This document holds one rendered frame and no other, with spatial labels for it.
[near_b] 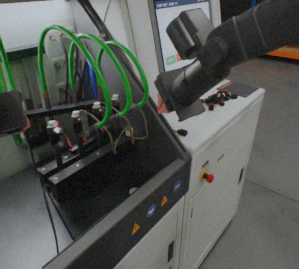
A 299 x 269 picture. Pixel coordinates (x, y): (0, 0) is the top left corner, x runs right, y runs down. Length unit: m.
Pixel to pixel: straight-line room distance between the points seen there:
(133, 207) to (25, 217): 0.37
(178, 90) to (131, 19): 0.54
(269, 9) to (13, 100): 0.39
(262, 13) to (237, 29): 0.03
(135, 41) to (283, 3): 0.69
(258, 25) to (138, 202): 0.56
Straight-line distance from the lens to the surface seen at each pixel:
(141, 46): 0.98
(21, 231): 0.92
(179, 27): 0.45
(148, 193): 0.78
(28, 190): 1.04
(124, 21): 0.94
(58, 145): 0.78
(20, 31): 0.99
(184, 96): 0.47
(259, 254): 1.93
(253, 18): 0.35
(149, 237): 0.91
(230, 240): 1.93
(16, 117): 0.47
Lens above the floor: 1.50
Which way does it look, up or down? 29 degrees down
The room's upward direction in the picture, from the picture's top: straight up
